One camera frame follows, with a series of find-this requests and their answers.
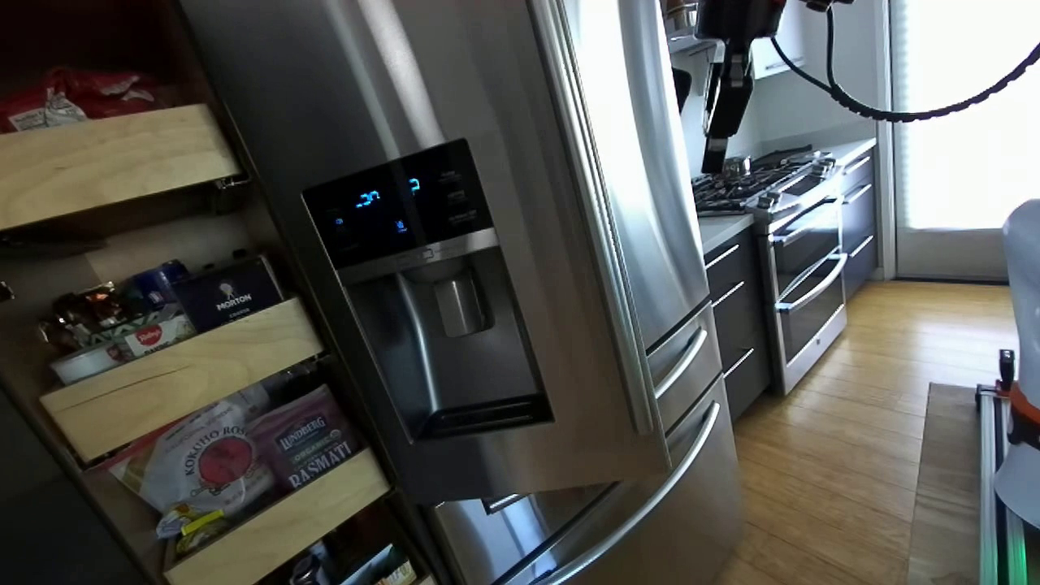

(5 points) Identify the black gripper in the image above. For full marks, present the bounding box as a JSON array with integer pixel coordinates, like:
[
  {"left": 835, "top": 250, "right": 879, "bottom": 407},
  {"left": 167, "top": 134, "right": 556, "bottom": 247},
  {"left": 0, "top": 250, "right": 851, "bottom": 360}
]
[{"left": 695, "top": 0, "right": 790, "bottom": 178}]

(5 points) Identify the steel fridge door with dispenser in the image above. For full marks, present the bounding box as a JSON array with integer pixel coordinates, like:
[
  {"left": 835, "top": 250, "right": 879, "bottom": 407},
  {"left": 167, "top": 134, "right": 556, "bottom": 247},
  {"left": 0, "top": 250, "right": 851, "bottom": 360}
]
[{"left": 175, "top": 0, "right": 673, "bottom": 507}]

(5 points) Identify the narrow steel fridge drawer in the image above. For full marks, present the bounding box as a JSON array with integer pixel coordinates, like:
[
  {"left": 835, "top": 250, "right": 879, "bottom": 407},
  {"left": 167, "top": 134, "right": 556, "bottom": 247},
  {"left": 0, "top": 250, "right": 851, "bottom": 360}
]
[{"left": 421, "top": 301, "right": 729, "bottom": 585}]

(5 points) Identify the tall steel fridge drawer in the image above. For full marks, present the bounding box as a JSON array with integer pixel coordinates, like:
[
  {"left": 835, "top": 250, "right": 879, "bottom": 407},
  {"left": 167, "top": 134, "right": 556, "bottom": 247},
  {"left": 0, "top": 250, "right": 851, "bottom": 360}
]
[{"left": 502, "top": 377, "right": 746, "bottom": 585}]

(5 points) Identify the grey kitchen countertop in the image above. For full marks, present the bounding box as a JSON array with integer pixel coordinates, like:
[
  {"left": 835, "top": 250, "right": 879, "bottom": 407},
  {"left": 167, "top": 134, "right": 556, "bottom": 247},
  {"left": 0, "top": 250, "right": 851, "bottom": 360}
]
[{"left": 695, "top": 209, "right": 760, "bottom": 261}]

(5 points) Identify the stainless steel gas range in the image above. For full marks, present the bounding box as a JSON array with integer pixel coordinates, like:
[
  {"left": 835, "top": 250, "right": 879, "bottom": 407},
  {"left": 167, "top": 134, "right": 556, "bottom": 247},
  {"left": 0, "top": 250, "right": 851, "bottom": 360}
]
[{"left": 692, "top": 142, "right": 856, "bottom": 399}]

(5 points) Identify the dark cabinet beside range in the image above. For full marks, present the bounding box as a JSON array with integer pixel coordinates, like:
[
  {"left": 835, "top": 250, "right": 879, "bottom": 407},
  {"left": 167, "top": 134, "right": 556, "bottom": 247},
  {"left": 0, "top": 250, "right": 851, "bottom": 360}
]
[{"left": 835, "top": 138, "right": 886, "bottom": 301}]

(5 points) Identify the dark base cabinet with drawers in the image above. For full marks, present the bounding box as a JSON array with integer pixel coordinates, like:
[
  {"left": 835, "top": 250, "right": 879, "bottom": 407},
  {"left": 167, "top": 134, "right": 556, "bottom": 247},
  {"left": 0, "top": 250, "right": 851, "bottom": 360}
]
[{"left": 697, "top": 221, "right": 778, "bottom": 422}]

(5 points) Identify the bright glass patio door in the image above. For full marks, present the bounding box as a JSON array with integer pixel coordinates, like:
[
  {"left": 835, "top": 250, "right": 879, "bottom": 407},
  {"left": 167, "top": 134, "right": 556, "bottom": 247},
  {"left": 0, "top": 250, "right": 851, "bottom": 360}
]
[{"left": 885, "top": 0, "right": 1040, "bottom": 285}]

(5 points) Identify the brown floor mat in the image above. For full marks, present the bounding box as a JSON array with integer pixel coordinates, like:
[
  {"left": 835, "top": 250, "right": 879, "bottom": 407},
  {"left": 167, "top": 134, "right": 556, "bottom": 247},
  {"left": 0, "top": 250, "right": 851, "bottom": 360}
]
[{"left": 903, "top": 381, "right": 986, "bottom": 585}]

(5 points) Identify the black food box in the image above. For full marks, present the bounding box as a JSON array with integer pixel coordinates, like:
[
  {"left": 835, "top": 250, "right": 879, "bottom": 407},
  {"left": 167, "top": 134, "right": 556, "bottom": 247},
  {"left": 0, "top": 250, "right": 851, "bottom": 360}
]
[{"left": 175, "top": 250, "right": 292, "bottom": 336}]

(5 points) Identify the maroon food box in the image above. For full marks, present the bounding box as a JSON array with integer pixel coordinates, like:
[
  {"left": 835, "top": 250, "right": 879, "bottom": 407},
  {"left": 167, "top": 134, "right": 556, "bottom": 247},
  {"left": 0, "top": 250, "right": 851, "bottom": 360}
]
[{"left": 247, "top": 381, "right": 368, "bottom": 495}]

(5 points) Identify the dark blue food package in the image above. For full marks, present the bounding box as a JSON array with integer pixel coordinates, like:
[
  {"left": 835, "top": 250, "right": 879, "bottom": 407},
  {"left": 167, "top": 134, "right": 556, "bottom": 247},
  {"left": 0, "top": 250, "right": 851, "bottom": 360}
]
[{"left": 114, "top": 261, "right": 195, "bottom": 321}]

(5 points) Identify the wooden pull-out pantry shelf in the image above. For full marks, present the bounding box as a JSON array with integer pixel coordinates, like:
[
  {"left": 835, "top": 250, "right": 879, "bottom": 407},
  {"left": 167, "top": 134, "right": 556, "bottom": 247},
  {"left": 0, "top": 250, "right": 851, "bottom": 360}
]
[
  {"left": 39, "top": 296, "right": 328, "bottom": 467},
  {"left": 0, "top": 100, "right": 245, "bottom": 238},
  {"left": 158, "top": 444, "right": 392, "bottom": 585}
]

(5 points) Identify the red snack bag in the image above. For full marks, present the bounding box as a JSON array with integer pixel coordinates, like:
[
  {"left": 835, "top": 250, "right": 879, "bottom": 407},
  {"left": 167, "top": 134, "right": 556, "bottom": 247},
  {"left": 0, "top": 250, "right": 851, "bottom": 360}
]
[{"left": 0, "top": 62, "right": 162, "bottom": 138}]

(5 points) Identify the white bag with red circle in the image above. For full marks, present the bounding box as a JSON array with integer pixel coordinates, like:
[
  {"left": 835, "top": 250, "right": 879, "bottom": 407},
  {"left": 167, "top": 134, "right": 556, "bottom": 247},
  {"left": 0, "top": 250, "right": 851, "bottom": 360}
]
[{"left": 105, "top": 394, "right": 284, "bottom": 520}]

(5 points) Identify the white can with red label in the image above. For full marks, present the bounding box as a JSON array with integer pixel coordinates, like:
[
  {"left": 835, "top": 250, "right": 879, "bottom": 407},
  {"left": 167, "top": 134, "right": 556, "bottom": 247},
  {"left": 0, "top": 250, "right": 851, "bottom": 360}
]
[{"left": 44, "top": 313, "right": 201, "bottom": 387}]

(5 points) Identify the yellow food packet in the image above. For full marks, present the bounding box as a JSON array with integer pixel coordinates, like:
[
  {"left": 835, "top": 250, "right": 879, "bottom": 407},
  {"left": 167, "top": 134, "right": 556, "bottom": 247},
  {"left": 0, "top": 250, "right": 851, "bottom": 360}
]
[{"left": 154, "top": 502, "right": 237, "bottom": 571}]

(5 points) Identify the dark pantry cabinet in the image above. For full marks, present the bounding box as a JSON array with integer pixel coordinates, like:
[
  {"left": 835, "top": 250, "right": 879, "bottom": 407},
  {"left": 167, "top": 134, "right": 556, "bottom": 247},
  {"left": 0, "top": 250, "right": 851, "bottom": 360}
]
[{"left": 0, "top": 0, "right": 439, "bottom": 585}]

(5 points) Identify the white wall cabinet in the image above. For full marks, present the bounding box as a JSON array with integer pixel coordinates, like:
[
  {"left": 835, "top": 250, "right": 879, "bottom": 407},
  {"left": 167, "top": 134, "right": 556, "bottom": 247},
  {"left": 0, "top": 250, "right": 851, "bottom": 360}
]
[{"left": 752, "top": 13, "right": 813, "bottom": 86}]

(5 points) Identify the black post with red band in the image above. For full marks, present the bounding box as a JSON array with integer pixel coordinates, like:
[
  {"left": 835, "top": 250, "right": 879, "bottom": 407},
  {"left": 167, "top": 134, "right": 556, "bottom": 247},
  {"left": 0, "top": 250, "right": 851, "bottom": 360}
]
[{"left": 995, "top": 344, "right": 1040, "bottom": 449}]

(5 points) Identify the metal robot stand frame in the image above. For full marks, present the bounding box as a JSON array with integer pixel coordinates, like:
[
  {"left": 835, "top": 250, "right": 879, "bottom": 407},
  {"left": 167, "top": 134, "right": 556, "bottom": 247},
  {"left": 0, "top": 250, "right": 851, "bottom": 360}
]
[{"left": 973, "top": 381, "right": 1034, "bottom": 585}]

